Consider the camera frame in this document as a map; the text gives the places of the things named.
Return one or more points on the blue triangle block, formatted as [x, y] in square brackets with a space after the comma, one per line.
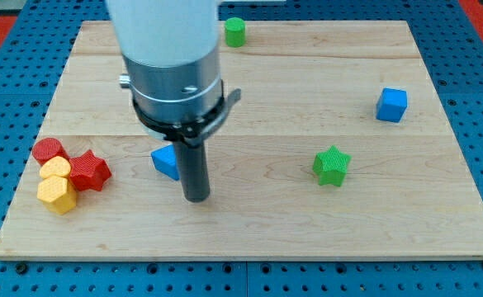
[164, 161]

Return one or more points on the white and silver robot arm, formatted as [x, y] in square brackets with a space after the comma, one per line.
[170, 49]

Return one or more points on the light wooden board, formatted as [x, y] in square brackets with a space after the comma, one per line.
[306, 85]

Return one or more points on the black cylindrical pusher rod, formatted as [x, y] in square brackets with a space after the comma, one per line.
[192, 170]

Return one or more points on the green star block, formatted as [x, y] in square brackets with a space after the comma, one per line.
[331, 166]

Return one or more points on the green cylinder block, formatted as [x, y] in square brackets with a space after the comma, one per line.
[235, 32]

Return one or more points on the red star block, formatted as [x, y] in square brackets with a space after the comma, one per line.
[89, 172]

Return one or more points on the blue cube block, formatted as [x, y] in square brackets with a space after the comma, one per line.
[391, 105]

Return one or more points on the yellow heart block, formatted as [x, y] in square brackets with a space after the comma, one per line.
[56, 166]

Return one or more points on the yellow hexagon block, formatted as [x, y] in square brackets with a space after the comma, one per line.
[57, 194]

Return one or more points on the red cylinder block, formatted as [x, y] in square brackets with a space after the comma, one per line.
[48, 148]

